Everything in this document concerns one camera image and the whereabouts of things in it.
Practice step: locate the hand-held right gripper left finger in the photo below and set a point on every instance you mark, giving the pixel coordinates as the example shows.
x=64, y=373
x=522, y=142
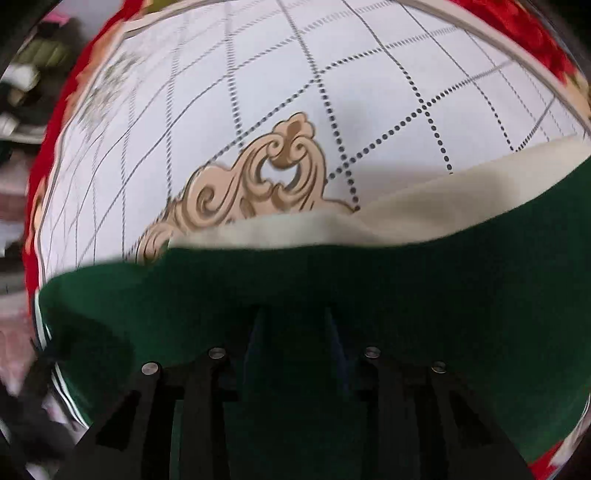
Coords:
x=207, y=392

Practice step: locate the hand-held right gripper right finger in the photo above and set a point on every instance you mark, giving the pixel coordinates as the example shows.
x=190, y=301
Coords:
x=392, y=397

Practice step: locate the green varsity jacket cream sleeves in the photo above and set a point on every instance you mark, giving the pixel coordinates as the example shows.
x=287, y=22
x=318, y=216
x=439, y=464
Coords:
x=415, y=295

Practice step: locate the white grid patterned sheet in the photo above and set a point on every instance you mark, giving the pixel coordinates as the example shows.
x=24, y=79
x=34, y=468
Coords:
x=277, y=92

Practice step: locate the white puffer jacket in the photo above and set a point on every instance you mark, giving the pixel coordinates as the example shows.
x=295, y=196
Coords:
x=21, y=76

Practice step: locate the olive puffer jacket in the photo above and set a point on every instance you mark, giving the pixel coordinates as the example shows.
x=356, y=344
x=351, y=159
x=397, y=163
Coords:
x=44, y=55

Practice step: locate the red floral blanket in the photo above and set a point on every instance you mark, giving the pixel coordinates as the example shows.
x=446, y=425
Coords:
x=517, y=32

